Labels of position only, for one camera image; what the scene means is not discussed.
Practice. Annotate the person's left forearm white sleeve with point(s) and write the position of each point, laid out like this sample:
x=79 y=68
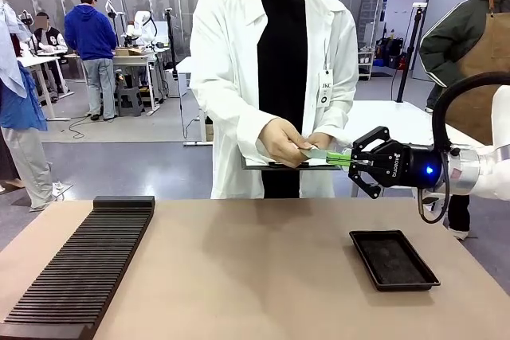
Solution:
x=338 y=117

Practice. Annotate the person's right hand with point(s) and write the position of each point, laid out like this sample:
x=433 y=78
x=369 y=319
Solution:
x=279 y=141

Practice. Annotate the large white table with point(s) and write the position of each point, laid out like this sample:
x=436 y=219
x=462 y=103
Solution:
x=398 y=117

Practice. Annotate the black clipboard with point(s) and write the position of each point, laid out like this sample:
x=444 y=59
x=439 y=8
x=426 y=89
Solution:
x=275 y=167

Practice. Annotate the person in white lab coat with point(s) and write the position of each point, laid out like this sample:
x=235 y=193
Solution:
x=235 y=57

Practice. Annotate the person in brown apron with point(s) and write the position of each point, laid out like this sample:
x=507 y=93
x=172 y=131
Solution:
x=474 y=37

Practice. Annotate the green PCB board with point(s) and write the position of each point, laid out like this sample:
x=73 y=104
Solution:
x=318 y=155

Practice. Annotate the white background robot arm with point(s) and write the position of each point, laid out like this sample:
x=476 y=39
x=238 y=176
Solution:
x=137 y=25

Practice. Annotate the black plastic tray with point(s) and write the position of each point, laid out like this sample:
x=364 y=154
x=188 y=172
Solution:
x=392 y=262

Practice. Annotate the black light stand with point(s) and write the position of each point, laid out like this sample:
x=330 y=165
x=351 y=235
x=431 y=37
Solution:
x=410 y=49

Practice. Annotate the person in light blue shirt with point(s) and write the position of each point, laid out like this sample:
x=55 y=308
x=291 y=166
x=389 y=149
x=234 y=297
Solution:
x=20 y=117

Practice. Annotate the white desk with cardboard box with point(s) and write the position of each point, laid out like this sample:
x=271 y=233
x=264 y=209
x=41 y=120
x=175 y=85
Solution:
x=135 y=59

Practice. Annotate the person's right forearm white sleeve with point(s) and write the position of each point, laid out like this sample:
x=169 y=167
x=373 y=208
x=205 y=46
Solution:
x=231 y=105

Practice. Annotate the white shelf cart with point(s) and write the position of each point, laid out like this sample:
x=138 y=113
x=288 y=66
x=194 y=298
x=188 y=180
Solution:
x=366 y=64

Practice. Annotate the white ID badge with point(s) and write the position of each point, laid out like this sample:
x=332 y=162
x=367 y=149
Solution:
x=325 y=89

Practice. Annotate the man in blue hoodie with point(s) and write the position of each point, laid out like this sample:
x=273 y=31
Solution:
x=89 y=33

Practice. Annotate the black slotted PCB rack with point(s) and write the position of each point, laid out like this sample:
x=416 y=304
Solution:
x=91 y=252

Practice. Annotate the flat cardboard box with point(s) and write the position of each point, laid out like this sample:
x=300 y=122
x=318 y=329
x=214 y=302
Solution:
x=128 y=52

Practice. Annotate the seated person in varsity jacket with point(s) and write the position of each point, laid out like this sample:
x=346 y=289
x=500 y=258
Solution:
x=49 y=35

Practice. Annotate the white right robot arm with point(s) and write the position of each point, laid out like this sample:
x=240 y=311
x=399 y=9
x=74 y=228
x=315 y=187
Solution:
x=494 y=165

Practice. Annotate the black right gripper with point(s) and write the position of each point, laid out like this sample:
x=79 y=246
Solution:
x=410 y=166

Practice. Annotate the person's left hand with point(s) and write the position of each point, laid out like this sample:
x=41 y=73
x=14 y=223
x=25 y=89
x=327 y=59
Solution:
x=320 y=141

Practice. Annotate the white desk with seated person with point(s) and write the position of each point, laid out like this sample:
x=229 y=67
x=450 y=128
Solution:
x=40 y=62

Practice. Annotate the black step stool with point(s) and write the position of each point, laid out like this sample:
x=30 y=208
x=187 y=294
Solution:
x=130 y=102

